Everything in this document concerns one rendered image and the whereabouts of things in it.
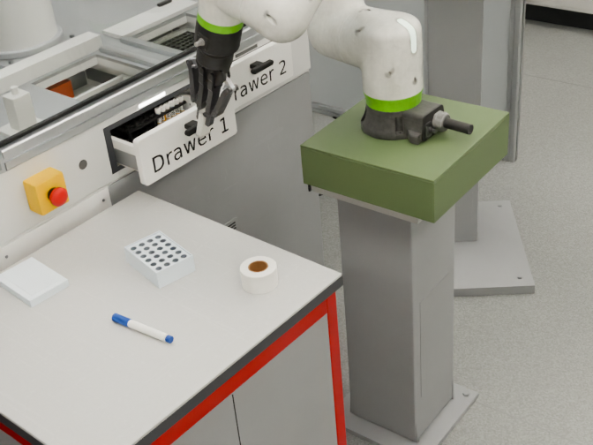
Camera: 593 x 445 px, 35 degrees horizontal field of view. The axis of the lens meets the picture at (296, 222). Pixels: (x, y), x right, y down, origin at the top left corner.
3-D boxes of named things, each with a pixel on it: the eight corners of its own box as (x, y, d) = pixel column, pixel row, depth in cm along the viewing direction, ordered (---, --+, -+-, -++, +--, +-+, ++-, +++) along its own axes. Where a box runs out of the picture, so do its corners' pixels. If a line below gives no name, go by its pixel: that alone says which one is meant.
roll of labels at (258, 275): (235, 289, 179) (232, 272, 177) (253, 269, 184) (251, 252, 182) (266, 297, 176) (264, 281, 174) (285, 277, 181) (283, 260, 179)
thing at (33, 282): (69, 285, 185) (67, 279, 184) (32, 307, 180) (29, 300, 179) (33, 263, 192) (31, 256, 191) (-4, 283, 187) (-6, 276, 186)
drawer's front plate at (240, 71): (294, 75, 246) (290, 35, 240) (216, 119, 228) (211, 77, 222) (288, 74, 247) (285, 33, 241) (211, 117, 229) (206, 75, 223)
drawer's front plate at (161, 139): (237, 132, 221) (232, 89, 215) (146, 186, 203) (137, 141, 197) (232, 131, 222) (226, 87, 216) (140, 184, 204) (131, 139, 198)
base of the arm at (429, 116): (485, 130, 203) (486, 104, 199) (447, 160, 194) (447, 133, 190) (386, 103, 218) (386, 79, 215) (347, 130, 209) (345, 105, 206)
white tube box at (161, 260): (195, 270, 185) (192, 254, 183) (159, 289, 181) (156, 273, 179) (162, 245, 194) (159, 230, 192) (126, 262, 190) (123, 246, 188)
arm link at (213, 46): (256, 22, 187) (222, 0, 190) (214, 42, 179) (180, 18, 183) (251, 47, 191) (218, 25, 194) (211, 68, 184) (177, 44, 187)
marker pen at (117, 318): (175, 341, 168) (173, 334, 167) (168, 345, 167) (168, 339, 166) (117, 318, 175) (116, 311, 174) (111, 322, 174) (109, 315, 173)
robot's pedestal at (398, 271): (478, 396, 257) (486, 150, 216) (422, 467, 238) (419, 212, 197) (385, 358, 273) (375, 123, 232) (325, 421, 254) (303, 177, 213)
